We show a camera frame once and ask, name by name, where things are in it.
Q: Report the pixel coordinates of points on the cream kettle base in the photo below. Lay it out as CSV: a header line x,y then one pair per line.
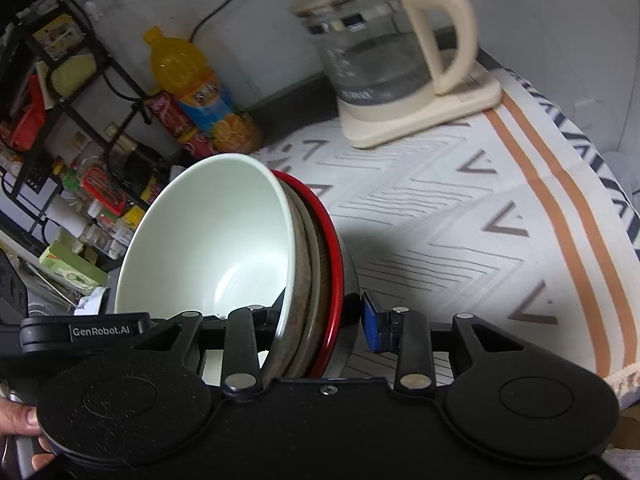
x,y
400,125

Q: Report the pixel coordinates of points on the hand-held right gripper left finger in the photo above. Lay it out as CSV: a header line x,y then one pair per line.
x,y
245,340

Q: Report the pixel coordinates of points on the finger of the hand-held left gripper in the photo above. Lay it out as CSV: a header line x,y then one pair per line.
x,y
212,335

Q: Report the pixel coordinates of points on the green carton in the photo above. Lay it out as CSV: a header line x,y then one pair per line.
x,y
70,265

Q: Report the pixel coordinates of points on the orange juice bottle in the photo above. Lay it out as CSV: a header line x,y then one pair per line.
x,y
200,90

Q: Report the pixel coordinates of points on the white flower plate brown rim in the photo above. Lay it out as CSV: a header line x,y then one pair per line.
x,y
300,280

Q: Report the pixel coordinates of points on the patterned table mat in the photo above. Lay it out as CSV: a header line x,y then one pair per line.
x,y
450,210

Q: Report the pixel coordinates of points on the yellow sponge packet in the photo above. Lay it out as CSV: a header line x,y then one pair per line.
x,y
72,72

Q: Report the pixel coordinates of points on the red lidded container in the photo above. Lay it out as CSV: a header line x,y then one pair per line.
x,y
102,187

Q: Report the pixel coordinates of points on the black power strip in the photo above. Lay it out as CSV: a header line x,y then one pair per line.
x,y
10,285

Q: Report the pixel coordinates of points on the large pale green bowl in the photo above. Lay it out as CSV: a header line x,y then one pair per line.
x,y
215,230

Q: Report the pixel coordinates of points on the person's left hand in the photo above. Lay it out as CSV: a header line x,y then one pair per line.
x,y
17,419

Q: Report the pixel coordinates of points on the dark glass bottle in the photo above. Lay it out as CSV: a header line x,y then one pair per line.
x,y
132,162

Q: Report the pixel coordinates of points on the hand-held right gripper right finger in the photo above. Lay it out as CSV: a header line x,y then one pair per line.
x,y
371,324

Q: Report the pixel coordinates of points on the red-rimmed bowl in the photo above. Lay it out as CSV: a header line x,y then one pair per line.
x,y
336,260

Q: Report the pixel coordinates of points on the red packet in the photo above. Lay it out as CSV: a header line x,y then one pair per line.
x,y
25,120

